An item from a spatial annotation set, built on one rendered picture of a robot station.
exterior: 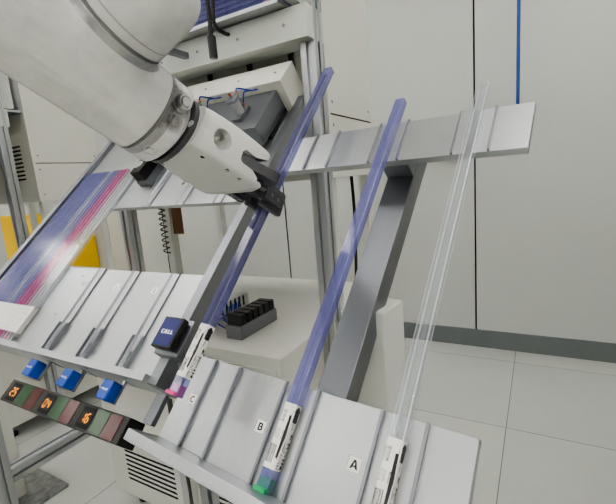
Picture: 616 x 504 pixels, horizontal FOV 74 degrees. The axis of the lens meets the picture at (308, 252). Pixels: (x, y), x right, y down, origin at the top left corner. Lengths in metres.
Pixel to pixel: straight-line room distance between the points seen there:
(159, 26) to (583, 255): 2.22
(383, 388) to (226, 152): 0.34
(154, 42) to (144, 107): 0.06
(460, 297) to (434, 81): 1.18
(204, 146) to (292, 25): 0.65
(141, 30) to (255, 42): 0.74
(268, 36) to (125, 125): 0.71
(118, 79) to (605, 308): 2.33
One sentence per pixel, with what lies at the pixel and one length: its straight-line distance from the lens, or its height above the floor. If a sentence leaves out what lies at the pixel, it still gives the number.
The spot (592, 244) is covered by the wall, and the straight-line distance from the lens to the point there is 2.38.
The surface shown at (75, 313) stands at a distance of 0.94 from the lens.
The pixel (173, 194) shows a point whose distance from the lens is 1.00.
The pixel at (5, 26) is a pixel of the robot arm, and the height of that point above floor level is 1.12.
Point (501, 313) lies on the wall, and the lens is 2.47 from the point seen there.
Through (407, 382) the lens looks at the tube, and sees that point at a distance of 0.38.
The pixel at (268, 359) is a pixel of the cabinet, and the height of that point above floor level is 0.61.
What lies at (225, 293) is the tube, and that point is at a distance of 0.48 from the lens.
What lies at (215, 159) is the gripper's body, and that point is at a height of 1.03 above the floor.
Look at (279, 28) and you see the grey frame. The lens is 1.05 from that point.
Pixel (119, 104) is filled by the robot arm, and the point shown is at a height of 1.07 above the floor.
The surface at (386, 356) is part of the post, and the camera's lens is 0.52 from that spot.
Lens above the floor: 1.00
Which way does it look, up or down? 10 degrees down
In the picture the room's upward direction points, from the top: 5 degrees counter-clockwise
